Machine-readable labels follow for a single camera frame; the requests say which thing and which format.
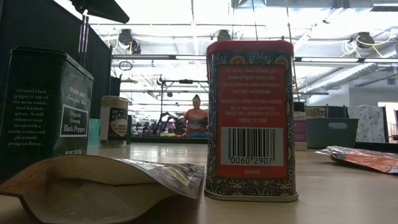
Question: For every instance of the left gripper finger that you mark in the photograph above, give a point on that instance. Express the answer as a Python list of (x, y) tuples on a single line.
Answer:
[(102, 9)]

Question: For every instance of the tan-lidded spice jar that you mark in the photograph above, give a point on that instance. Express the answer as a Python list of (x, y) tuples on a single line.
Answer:
[(314, 112), (113, 124)]

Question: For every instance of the orange spice pouch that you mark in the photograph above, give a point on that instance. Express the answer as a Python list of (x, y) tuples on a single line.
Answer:
[(363, 159)]

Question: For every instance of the black curtain partition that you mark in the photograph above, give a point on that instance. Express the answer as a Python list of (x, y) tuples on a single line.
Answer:
[(31, 31)]

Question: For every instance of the dark green pepper tin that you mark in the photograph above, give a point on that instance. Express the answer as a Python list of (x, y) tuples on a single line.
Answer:
[(40, 109), (129, 129)]

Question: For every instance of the teal plastic bin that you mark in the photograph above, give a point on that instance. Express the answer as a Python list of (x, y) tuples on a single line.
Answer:
[(93, 132)]

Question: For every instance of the person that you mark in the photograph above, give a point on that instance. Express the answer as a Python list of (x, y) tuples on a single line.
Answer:
[(196, 118)]

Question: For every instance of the brown spice pouch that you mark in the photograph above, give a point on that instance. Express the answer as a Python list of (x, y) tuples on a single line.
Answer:
[(93, 193)]

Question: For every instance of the red smoked paprika tin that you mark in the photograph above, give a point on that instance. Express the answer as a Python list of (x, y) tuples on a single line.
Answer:
[(252, 124)]

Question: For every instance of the blue-grey plastic bin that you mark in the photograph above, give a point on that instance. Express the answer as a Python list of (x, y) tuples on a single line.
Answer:
[(332, 135)]

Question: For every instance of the white patterned cloth board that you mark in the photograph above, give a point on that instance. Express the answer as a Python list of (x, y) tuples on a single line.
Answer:
[(368, 123)]

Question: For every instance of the black metal rig frame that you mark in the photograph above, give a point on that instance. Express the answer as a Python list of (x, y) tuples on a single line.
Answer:
[(185, 81)]

